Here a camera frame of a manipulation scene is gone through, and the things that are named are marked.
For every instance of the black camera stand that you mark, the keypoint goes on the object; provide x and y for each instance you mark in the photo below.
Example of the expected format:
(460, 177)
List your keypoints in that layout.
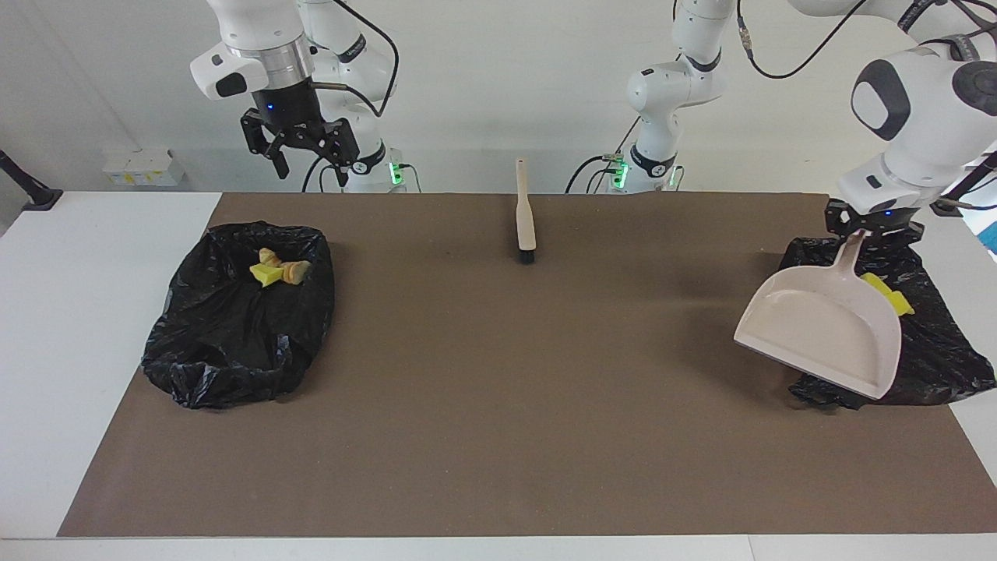
(946, 204)
(43, 200)

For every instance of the beige hand brush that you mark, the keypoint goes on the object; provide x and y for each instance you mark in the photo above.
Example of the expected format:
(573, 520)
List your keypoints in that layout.
(526, 218)

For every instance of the blue object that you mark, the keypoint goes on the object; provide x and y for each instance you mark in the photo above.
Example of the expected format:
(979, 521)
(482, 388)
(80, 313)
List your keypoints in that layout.
(991, 236)

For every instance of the pale crumbly foam chunk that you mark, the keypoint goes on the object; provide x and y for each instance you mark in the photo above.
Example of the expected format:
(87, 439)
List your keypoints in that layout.
(269, 256)

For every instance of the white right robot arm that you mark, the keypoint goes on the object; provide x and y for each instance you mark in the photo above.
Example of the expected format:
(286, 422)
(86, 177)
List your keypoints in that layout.
(249, 31)

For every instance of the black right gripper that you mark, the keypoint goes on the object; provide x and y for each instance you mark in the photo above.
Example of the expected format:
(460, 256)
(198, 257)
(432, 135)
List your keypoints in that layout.
(288, 109)

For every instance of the striped toy croissant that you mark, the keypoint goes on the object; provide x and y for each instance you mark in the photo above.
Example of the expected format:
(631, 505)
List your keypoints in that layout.
(297, 271)

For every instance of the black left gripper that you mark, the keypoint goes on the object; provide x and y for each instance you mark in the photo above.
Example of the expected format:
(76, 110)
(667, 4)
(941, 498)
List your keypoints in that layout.
(880, 218)

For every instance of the white wall socket strip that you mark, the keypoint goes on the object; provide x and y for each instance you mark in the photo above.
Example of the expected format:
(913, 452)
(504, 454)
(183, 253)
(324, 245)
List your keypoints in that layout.
(144, 167)

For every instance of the beige plastic dustpan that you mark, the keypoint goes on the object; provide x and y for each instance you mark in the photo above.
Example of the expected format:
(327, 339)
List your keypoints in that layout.
(826, 327)

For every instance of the curled yellow sponge piece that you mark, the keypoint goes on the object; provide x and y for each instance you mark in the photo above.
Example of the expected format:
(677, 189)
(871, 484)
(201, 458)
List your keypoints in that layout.
(900, 302)

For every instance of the brown table mat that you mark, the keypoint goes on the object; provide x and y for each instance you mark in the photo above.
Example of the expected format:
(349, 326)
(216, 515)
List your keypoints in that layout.
(498, 467)

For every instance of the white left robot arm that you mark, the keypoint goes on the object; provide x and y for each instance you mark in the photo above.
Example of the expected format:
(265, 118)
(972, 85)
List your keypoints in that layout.
(919, 101)

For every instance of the black trash bag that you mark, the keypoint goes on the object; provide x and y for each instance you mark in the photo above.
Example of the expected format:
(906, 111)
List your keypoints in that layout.
(942, 351)
(234, 343)

